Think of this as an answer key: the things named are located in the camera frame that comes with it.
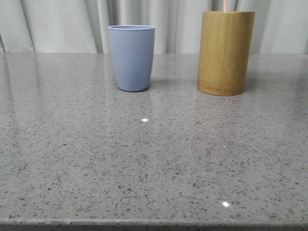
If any blue plastic cup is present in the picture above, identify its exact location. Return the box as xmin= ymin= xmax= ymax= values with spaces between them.
xmin=108 ymin=25 xmax=155 ymax=92

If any pink chopstick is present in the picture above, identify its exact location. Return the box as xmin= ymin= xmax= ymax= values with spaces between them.
xmin=223 ymin=0 xmax=228 ymax=13

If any bamboo cylinder holder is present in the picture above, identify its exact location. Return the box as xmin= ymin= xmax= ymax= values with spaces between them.
xmin=197 ymin=11 xmax=255 ymax=96

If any grey curtain backdrop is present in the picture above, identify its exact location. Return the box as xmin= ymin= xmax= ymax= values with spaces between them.
xmin=0 ymin=0 xmax=308 ymax=54

